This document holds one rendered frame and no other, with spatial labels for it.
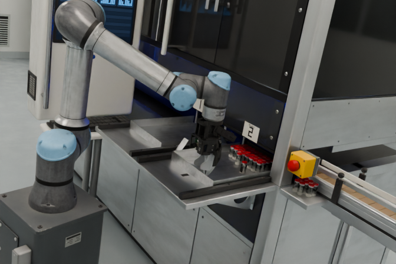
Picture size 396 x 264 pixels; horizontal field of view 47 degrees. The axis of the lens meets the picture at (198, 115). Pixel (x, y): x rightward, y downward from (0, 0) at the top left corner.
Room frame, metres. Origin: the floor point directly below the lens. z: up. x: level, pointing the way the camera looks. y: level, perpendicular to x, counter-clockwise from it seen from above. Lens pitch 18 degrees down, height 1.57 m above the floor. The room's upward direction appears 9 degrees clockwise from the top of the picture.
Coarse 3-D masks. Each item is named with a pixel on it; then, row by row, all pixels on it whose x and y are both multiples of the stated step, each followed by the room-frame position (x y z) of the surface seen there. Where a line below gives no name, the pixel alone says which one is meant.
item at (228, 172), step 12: (228, 144) 1.76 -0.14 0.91; (180, 156) 1.55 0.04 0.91; (192, 156) 1.65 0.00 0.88; (228, 156) 1.71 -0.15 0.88; (192, 168) 1.49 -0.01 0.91; (216, 168) 1.57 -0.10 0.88; (228, 168) 1.59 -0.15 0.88; (204, 180) 1.42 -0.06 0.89; (216, 180) 1.40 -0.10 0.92; (228, 180) 1.43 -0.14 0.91; (240, 180) 1.47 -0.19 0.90
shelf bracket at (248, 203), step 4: (248, 196) 1.57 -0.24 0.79; (252, 196) 1.59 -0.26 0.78; (228, 200) 1.51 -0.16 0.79; (232, 200) 1.52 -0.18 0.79; (248, 200) 1.58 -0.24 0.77; (252, 200) 1.58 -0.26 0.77; (228, 204) 1.51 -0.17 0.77; (232, 204) 1.53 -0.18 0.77; (236, 204) 1.54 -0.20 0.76; (240, 204) 1.55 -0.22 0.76; (244, 204) 1.56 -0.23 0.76; (248, 204) 1.58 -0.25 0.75; (252, 204) 1.58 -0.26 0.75; (244, 208) 1.57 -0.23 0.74; (248, 208) 1.58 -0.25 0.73; (252, 208) 1.58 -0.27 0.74
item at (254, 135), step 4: (244, 124) 1.68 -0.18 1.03; (248, 124) 1.67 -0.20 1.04; (244, 128) 1.68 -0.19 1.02; (248, 128) 1.66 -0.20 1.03; (256, 128) 1.63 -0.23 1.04; (244, 132) 1.68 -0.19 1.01; (248, 132) 1.66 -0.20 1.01; (256, 132) 1.63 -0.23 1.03; (248, 136) 1.66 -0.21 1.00; (252, 136) 1.64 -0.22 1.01; (256, 136) 1.62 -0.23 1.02; (252, 140) 1.64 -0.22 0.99; (256, 140) 1.62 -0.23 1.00
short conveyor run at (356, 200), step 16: (320, 176) 1.54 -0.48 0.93; (336, 176) 1.48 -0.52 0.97; (352, 176) 1.50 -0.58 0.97; (320, 192) 1.49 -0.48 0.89; (336, 192) 1.43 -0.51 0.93; (352, 192) 1.45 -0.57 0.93; (368, 192) 1.38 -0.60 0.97; (384, 192) 1.40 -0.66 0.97; (336, 208) 1.43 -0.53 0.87; (352, 208) 1.38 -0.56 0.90; (368, 208) 1.34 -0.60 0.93; (384, 208) 1.37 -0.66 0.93; (352, 224) 1.37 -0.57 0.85; (368, 224) 1.33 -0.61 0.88; (384, 224) 1.29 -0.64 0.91; (384, 240) 1.28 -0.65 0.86
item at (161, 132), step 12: (132, 120) 1.86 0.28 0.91; (144, 120) 1.90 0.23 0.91; (156, 120) 1.94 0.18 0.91; (168, 120) 1.98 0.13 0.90; (180, 120) 2.02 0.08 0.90; (192, 120) 2.06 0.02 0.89; (144, 132) 1.76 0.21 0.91; (156, 132) 1.85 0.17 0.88; (168, 132) 1.87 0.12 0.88; (180, 132) 1.90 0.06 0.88; (192, 132) 1.92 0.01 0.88; (156, 144) 1.68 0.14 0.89; (168, 144) 1.68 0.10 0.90
